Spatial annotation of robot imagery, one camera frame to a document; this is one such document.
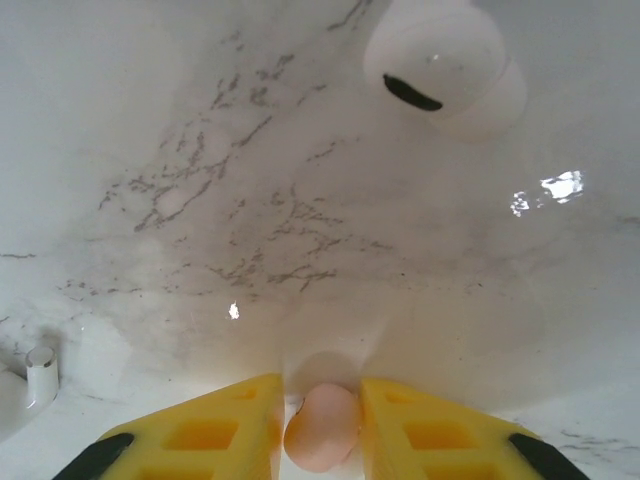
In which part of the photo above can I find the orange earbud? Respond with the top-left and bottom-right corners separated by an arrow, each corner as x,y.
283,382 -> 362,474

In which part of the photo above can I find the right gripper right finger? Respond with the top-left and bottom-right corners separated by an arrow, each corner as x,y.
359,377 -> 589,480

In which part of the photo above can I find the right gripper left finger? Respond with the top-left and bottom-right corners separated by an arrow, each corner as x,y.
59,372 -> 284,480

